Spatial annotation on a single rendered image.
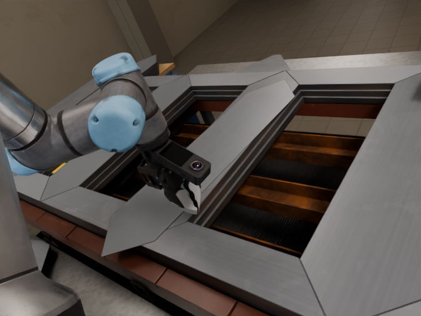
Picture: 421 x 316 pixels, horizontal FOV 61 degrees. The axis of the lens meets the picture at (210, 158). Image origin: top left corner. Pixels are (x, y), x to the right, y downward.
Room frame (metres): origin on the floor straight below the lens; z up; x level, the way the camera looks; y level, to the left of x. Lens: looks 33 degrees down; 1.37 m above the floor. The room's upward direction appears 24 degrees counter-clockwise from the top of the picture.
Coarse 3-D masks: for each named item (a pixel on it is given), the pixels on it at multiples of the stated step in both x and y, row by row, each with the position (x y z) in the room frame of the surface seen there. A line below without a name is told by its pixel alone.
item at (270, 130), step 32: (192, 96) 1.27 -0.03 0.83; (224, 96) 1.16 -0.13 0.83; (320, 96) 0.90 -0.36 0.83; (352, 96) 0.83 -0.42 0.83; (384, 96) 0.76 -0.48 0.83; (128, 160) 1.03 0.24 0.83; (256, 160) 0.75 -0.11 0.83; (224, 192) 0.66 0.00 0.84; (160, 256) 0.54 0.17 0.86; (224, 288) 0.42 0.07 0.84
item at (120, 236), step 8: (112, 216) 0.72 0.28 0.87; (112, 224) 0.69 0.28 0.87; (120, 224) 0.67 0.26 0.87; (112, 232) 0.66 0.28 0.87; (120, 232) 0.65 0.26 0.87; (128, 232) 0.64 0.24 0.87; (136, 232) 0.63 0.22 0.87; (112, 240) 0.63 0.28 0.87; (120, 240) 0.62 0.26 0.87; (128, 240) 0.61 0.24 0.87; (136, 240) 0.60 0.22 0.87; (144, 240) 0.59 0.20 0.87; (152, 240) 0.58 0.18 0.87; (120, 248) 0.60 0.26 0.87; (128, 248) 0.59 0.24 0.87
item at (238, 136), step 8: (208, 128) 0.93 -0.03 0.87; (216, 128) 0.91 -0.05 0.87; (224, 128) 0.89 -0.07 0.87; (232, 128) 0.87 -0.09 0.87; (240, 128) 0.86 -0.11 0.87; (248, 128) 0.84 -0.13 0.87; (200, 136) 0.90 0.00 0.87; (208, 136) 0.89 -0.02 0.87; (216, 136) 0.87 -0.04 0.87; (224, 136) 0.85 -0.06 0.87; (232, 136) 0.83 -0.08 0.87; (240, 136) 0.82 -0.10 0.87; (248, 136) 0.80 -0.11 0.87; (256, 136) 0.78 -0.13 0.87; (232, 144) 0.80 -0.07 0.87; (240, 144) 0.78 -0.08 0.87; (248, 144) 0.76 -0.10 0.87
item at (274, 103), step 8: (248, 96) 1.01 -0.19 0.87; (256, 96) 0.99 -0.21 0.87; (264, 96) 0.97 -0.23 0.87; (272, 96) 0.95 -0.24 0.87; (280, 96) 0.93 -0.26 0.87; (240, 104) 0.99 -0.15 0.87; (248, 104) 0.97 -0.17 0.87; (256, 104) 0.94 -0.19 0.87; (264, 104) 0.92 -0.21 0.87; (272, 104) 0.91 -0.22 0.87; (280, 104) 0.89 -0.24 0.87
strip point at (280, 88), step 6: (276, 84) 1.01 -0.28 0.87; (282, 84) 0.99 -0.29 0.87; (258, 90) 1.02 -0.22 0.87; (264, 90) 1.00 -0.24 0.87; (270, 90) 0.99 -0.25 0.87; (276, 90) 0.97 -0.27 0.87; (282, 90) 0.96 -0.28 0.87; (288, 90) 0.94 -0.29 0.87; (288, 96) 0.91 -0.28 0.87; (294, 96) 0.89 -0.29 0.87
